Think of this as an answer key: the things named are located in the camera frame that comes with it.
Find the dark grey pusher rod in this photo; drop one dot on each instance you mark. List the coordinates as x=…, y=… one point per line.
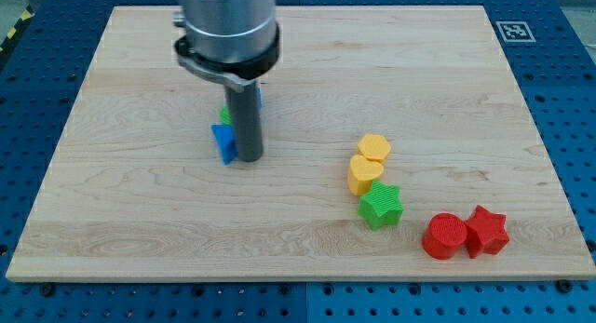
x=244, y=110

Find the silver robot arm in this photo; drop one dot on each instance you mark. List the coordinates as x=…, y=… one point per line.
x=232, y=43

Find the yellow heart block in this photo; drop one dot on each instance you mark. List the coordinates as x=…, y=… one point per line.
x=361, y=174

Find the yellow hexagon block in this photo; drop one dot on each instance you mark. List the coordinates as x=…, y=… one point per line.
x=374, y=147

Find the green block behind rod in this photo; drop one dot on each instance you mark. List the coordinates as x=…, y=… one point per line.
x=225, y=116

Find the blue triangle block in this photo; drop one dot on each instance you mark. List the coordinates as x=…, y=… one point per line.
x=225, y=139

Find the light wooden board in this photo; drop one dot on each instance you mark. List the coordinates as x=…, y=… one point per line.
x=137, y=191

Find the green star block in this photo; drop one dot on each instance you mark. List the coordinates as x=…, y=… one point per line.
x=381, y=206

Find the red cylinder block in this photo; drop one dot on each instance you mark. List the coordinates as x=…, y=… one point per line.
x=445, y=235

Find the red star block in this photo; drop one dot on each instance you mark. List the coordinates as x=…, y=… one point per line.
x=486, y=232

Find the white fiducial marker tag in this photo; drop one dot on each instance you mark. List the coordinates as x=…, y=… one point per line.
x=513, y=31

